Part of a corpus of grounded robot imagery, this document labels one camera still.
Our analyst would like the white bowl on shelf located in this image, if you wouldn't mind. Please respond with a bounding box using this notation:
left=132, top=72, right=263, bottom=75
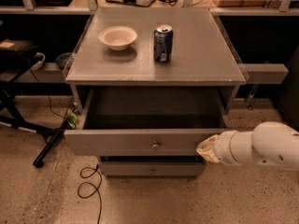
left=31, top=52, right=46, bottom=71

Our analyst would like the blue soda can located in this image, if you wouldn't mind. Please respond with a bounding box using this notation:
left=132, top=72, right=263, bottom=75
left=154, top=24, right=174, bottom=63

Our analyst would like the white paper bowl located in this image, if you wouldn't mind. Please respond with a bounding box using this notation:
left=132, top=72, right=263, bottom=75
left=98, top=26, right=137, bottom=51

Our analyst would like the grey drawer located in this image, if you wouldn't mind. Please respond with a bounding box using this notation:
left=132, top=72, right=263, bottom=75
left=99, top=161, right=206, bottom=177
left=65, top=87, right=226, bottom=156

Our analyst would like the grey top drawer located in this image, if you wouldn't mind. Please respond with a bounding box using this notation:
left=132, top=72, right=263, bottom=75
left=65, top=87, right=226, bottom=156

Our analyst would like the green chip bag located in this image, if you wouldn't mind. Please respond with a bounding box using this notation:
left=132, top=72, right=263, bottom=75
left=66, top=109, right=78, bottom=130

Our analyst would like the grey drawer cabinet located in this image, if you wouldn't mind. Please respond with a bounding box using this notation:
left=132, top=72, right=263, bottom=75
left=63, top=6, right=249, bottom=180

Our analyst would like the grey bottom drawer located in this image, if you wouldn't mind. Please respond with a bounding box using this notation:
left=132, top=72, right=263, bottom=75
left=99, top=161, right=206, bottom=177

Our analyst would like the grey bowl on shelf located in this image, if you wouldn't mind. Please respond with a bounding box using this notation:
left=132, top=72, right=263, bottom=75
left=55, top=52, right=73, bottom=69

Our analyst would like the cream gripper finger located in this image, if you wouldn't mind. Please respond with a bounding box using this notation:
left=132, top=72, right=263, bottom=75
left=197, top=134, right=219, bottom=150
left=196, top=147, right=220, bottom=163

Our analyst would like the black stand with legs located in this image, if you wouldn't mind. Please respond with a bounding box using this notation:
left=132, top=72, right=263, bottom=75
left=0, top=38, right=68, bottom=168

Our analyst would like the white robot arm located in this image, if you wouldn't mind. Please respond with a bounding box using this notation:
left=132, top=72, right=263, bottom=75
left=196, top=121, right=299, bottom=171

